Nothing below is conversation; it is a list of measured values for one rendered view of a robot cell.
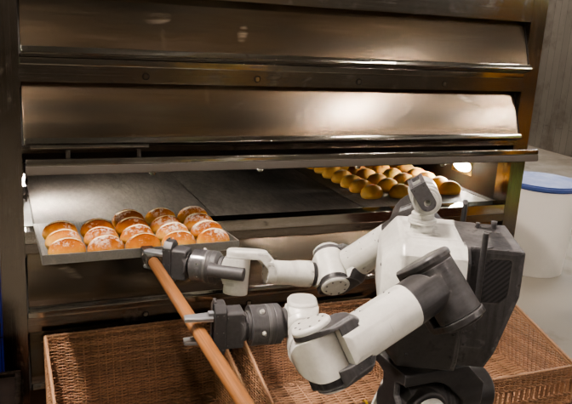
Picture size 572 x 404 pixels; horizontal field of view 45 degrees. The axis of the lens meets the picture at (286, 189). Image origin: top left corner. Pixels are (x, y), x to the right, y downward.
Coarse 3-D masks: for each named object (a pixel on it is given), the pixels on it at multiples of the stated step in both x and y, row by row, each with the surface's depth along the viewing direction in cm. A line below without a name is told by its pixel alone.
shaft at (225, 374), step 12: (156, 264) 178; (156, 276) 174; (168, 276) 170; (168, 288) 164; (180, 300) 157; (180, 312) 153; (192, 312) 151; (192, 324) 146; (204, 336) 140; (204, 348) 137; (216, 348) 136; (216, 360) 131; (216, 372) 129; (228, 372) 127; (228, 384) 124; (240, 384) 123; (240, 396) 119
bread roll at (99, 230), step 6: (96, 228) 195; (102, 228) 196; (108, 228) 197; (90, 234) 194; (96, 234) 194; (102, 234) 195; (108, 234) 195; (114, 234) 197; (84, 240) 195; (90, 240) 194
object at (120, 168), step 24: (24, 168) 199; (48, 168) 189; (72, 168) 191; (96, 168) 194; (120, 168) 196; (144, 168) 199; (168, 168) 202; (192, 168) 205; (216, 168) 207; (240, 168) 210; (264, 168) 213
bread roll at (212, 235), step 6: (210, 228) 202; (216, 228) 202; (204, 234) 200; (210, 234) 200; (216, 234) 200; (222, 234) 201; (198, 240) 200; (204, 240) 199; (210, 240) 199; (216, 240) 200; (222, 240) 201; (228, 240) 203
